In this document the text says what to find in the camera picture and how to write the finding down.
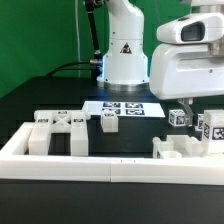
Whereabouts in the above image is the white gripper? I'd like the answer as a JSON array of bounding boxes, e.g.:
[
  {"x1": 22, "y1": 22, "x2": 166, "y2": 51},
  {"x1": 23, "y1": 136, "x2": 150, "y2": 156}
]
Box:
[{"x1": 149, "y1": 44, "x2": 224, "y2": 127}]

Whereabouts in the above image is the white chair seat part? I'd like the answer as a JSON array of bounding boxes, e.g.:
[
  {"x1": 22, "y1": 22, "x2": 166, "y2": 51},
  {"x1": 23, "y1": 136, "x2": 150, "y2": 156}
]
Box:
[{"x1": 152, "y1": 135, "x2": 207, "y2": 159}]

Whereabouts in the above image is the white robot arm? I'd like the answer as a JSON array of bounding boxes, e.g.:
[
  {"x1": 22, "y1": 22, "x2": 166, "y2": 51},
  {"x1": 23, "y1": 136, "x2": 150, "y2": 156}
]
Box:
[{"x1": 97, "y1": 0, "x2": 224, "y2": 124}]

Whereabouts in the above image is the white chair back part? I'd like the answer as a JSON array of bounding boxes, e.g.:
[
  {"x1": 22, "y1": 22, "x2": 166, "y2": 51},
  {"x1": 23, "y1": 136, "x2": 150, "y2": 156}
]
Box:
[{"x1": 28, "y1": 110, "x2": 91, "y2": 156}]

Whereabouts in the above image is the white tagged cube near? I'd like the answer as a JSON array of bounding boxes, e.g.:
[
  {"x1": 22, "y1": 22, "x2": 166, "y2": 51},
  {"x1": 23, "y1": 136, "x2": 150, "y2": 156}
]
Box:
[{"x1": 168, "y1": 109, "x2": 185, "y2": 127}]

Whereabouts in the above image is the white tagged cube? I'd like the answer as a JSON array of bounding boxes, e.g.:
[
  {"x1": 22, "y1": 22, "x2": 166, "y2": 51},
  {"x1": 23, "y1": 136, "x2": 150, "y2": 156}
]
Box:
[
  {"x1": 168, "y1": 109, "x2": 185, "y2": 127},
  {"x1": 194, "y1": 114, "x2": 204, "y2": 131}
]

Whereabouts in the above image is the white tagged cube far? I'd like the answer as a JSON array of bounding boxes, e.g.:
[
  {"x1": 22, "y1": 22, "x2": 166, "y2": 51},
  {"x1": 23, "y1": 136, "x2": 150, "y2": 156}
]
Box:
[{"x1": 194, "y1": 114, "x2": 204, "y2": 131}]

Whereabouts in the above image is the white marker sheet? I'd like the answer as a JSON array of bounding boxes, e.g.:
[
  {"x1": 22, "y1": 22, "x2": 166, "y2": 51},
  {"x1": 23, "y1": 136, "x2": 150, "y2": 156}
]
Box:
[{"x1": 82, "y1": 101, "x2": 165, "y2": 118}]

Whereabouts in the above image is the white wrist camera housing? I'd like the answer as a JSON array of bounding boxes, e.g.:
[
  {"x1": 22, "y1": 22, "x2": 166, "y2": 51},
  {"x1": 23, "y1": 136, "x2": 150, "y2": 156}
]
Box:
[{"x1": 157, "y1": 13, "x2": 224, "y2": 45}]

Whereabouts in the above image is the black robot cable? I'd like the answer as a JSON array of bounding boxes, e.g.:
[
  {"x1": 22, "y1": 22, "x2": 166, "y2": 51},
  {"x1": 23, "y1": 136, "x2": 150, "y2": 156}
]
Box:
[{"x1": 46, "y1": 0, "x2": 105, "y2": 78}]

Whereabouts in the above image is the white U-shaped obstacle frame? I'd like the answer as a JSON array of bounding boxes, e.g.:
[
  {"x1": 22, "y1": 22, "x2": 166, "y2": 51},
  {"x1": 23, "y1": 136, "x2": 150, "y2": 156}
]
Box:
[{"x1": 0, "y1": 122, "x2": 224, "y2": 185}]

